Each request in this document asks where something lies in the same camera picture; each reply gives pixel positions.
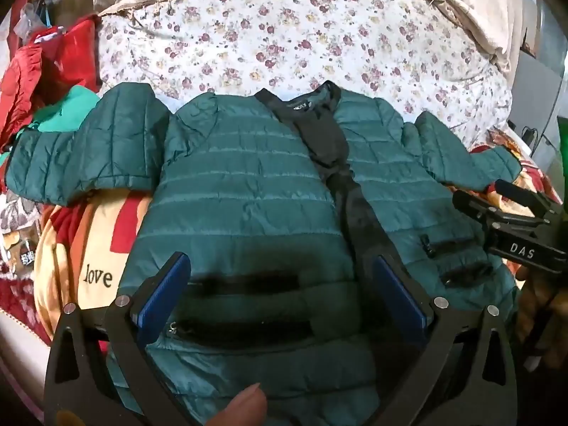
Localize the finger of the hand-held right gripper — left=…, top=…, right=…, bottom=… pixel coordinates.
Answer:
left=495, top=179, right=561, bottom=216
left=453, top=192, right=533, bottom=231

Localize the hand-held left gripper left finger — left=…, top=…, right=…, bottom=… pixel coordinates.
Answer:
left=44, top=251, right=209, bottom=426

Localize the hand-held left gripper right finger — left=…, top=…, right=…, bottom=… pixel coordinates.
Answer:
left=370, top=253, right=520, bottom=426

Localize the green puffer jacket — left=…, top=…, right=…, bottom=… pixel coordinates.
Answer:
left=6, top=81, right=522, bottom=426

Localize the person's left hand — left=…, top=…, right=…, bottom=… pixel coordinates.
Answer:
left=206, top=383, right=269, bottom=426

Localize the bright green object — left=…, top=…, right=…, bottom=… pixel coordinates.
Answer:
left=555, top=118, right=568, bottom=205

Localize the grey refrigerator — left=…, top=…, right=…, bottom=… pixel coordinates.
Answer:
left=510, top=49, right=566, bottom=160

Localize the dark red patterned cloth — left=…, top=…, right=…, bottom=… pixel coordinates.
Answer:
left=0, top=195, right=56, bottom=347

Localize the beige blanket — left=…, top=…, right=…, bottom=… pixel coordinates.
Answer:
left=93, top=0, right=537, bottom=76

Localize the teal cloth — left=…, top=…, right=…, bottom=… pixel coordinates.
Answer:
left=18, top=84, right=102, bottom=134

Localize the red garment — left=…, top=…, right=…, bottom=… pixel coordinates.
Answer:
left=0, top=13, right=104, bottom=152

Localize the floral quilt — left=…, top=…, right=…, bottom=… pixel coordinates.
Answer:
left=95, top=0, right=515, bottom=152

